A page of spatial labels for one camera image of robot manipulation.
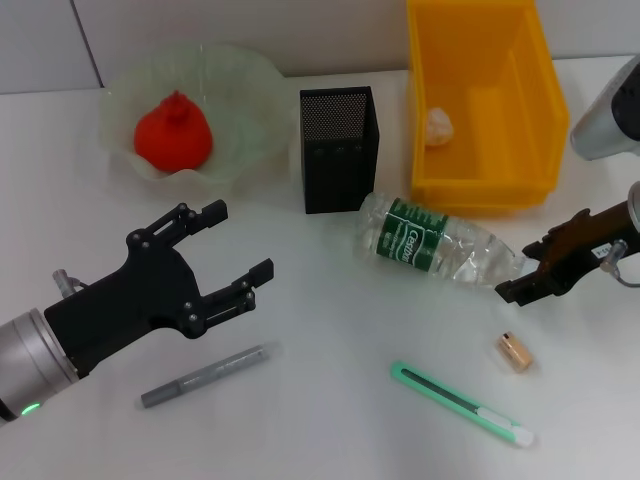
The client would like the right gripper silver plug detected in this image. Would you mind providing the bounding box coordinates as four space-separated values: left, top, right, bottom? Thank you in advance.
602 239 630 267

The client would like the clear green-label water bottle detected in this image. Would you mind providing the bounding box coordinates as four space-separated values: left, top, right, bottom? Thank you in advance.
352 192 531 289

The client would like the grey marker pen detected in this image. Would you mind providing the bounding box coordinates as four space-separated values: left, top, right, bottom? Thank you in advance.
140 343 271 410

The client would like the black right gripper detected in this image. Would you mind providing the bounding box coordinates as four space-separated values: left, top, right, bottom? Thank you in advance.
494 199 634 306

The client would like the small beige cork cylinder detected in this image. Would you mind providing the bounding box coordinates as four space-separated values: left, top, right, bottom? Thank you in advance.
496 330 535 374

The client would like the red funnel-shaped object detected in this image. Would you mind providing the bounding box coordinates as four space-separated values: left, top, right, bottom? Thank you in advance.
133 89 215 175

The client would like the left gripper silver plug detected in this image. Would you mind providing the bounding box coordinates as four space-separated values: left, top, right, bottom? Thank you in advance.
52 268 84 297

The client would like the black mesh pen holder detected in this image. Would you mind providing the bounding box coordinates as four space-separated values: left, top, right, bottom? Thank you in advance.
298 85 382 215

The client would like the green utility knife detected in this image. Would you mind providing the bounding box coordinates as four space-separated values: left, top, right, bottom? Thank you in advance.
389 360 536 449

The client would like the gripper silver plug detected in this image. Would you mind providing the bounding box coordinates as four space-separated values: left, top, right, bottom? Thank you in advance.
602 239 630 267
52 268 84 297

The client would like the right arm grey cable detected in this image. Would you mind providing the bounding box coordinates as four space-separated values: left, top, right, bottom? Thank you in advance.
614 259 640 290

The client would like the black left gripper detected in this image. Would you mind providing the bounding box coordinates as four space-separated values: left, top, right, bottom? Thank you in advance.
43 198 275 379

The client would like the yellow plastic bin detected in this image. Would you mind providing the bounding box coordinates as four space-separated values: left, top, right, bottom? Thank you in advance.
405 0 571 211

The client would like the white paper ball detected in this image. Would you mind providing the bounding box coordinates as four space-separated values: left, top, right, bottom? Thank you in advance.
424 107 456 147

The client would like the green glass fruit plate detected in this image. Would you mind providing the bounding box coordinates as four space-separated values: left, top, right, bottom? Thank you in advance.
97 42 291 194

